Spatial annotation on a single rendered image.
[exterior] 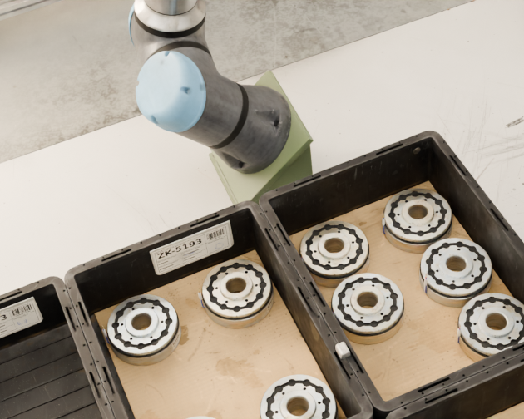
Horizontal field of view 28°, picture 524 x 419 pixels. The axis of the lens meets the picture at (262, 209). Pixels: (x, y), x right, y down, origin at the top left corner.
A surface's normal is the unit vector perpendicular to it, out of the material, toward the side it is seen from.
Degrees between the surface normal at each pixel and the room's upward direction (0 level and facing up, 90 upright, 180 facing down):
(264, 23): 0
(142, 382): 0
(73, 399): 0
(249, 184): 40
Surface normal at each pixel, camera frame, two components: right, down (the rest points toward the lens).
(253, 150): 0.11, 0.62
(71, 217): -0.09, -0.63
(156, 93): -0.63, -0.16
